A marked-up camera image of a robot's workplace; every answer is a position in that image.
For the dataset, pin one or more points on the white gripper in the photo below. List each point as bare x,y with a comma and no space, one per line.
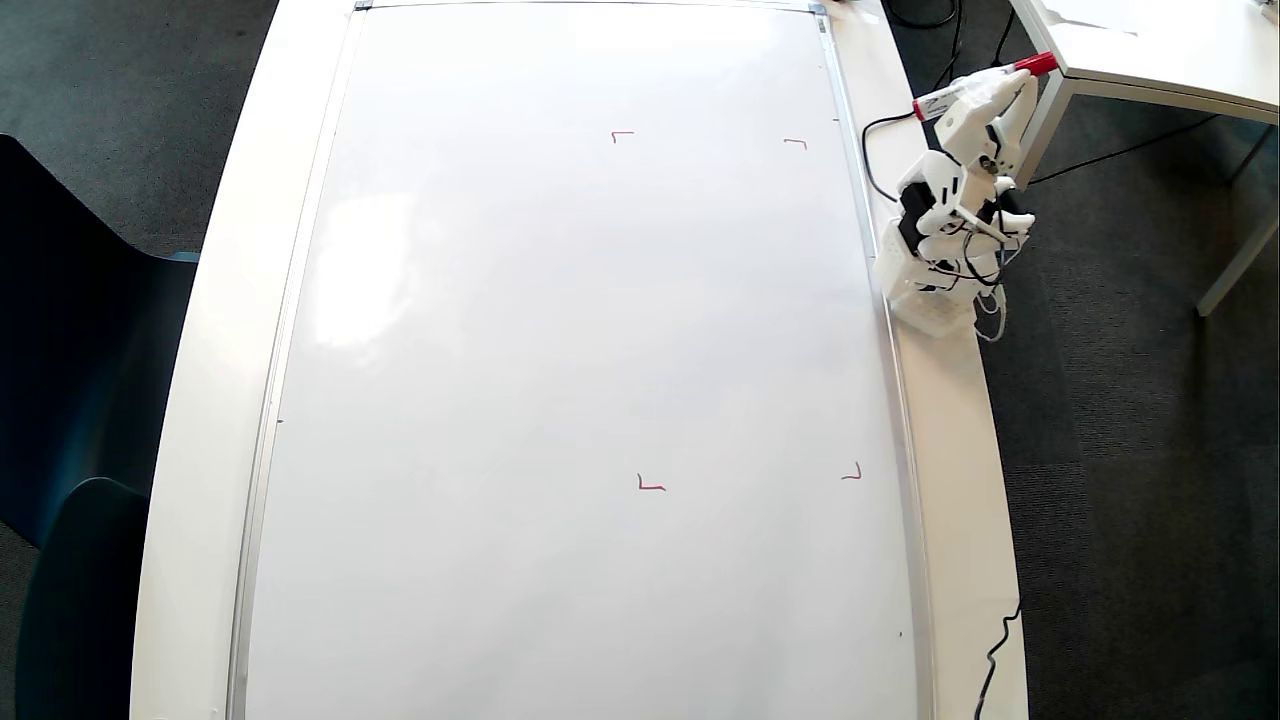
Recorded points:
985,101

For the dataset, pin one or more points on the red whiteboard marker pen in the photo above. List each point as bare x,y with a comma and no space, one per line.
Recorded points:
945,99

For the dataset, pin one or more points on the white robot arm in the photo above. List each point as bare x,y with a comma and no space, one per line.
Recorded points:
940,190

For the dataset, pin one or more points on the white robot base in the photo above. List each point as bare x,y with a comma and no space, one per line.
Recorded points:
925,300

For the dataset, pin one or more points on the large white whiteboard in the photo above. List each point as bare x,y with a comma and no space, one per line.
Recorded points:
500,400

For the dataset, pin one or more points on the white side table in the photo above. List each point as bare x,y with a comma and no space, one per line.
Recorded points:
1150,50

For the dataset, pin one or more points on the dark blue chair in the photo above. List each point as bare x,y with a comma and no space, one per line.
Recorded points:
70,350
80,610

